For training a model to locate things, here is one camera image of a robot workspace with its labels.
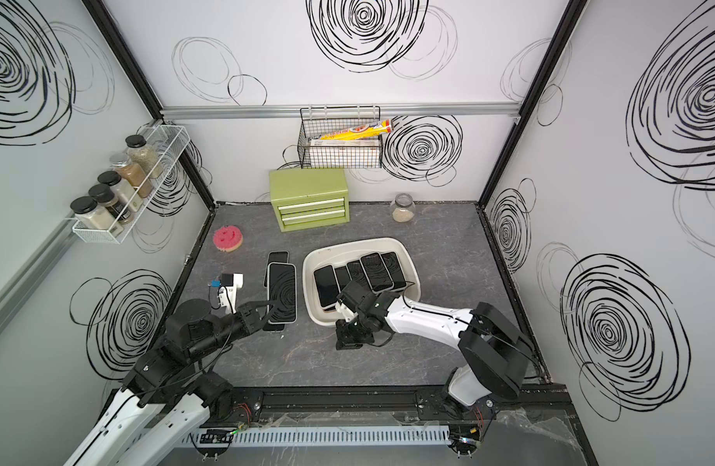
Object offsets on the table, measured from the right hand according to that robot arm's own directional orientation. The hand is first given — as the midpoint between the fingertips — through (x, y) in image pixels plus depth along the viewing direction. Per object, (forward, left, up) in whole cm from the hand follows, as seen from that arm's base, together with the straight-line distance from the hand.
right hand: (334, 349), depth 78 cm
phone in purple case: (+26, -5, -3) cm, 26 cm away
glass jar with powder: (+53, -22, +1) cm, 57 cm away
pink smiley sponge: (+39, +43, -2) cm, 58 cm away
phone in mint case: (+25, 0, -3) cm, 25 cm away
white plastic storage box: (+32, +2, -1) cm, 32 cm away
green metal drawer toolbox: (+47, +12, +11) cm, 50 cm away
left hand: (+4, +12, +18) cm, 22 cm away
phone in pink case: (+21, +5, -3) cm, 22 cm away
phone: (+33, +25, -4) cm, 41 cm away
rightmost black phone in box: (+27, -17, -2) cm, 32 cm away
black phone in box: (+26, -12, -3) cm, 29 cm away
